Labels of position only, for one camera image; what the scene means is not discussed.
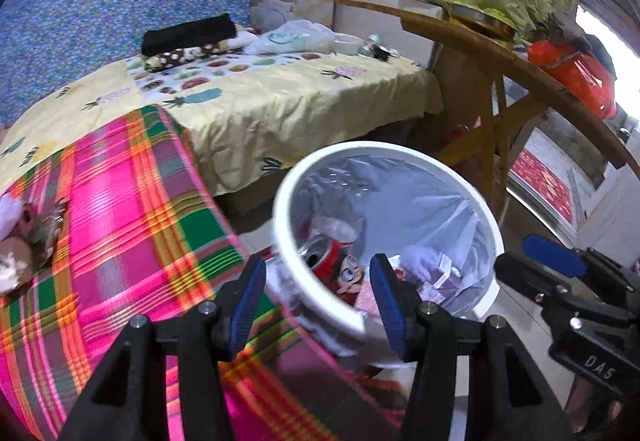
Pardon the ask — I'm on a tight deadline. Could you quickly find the pink milk carton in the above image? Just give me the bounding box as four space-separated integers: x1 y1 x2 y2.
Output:
399 246 461 305

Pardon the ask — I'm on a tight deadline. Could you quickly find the white round trash bin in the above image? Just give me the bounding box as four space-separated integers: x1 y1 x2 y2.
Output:
267 141 504 369

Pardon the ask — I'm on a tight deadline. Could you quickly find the wooden folding table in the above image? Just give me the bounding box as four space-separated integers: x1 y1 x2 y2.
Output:
336 0 639 218

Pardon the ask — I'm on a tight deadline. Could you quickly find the red patterned mat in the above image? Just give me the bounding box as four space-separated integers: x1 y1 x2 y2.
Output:
510 148 574 224

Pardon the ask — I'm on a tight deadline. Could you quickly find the white plastic bag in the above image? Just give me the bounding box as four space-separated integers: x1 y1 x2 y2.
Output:
243 19 335 55

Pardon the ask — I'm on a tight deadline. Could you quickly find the black folded cloth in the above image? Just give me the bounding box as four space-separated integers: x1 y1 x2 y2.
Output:
140 13 236 56

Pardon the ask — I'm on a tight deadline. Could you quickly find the brown snack wrapper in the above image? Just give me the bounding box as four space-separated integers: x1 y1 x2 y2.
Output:
1 199 68 297

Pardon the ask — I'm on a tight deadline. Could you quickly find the red cartoon soda can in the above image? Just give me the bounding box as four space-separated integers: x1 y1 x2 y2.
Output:
298 234 364 307

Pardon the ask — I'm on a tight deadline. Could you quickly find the polka dot folded cloth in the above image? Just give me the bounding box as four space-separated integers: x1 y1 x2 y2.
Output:
144 42 231 72

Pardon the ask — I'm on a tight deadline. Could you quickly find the orange plastic bag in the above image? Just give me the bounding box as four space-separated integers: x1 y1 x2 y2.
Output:
527 40 616 120

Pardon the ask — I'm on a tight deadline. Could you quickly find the translucent bin liner bag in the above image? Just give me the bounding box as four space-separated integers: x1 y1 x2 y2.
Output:
290 155 494 315

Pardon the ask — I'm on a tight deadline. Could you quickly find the yellow pineapple bed sheet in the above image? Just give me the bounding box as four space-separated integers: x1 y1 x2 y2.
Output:
1 52 444 195

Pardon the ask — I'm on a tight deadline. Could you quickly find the small green jar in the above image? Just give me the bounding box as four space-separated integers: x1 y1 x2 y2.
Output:
358 34 380 57

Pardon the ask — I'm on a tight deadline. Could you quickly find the pink plaid tablecloth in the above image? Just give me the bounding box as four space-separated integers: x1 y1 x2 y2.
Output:
1 106 401 440

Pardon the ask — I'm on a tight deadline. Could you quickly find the metal tray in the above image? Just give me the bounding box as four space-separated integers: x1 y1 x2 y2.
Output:
449 4 515 41

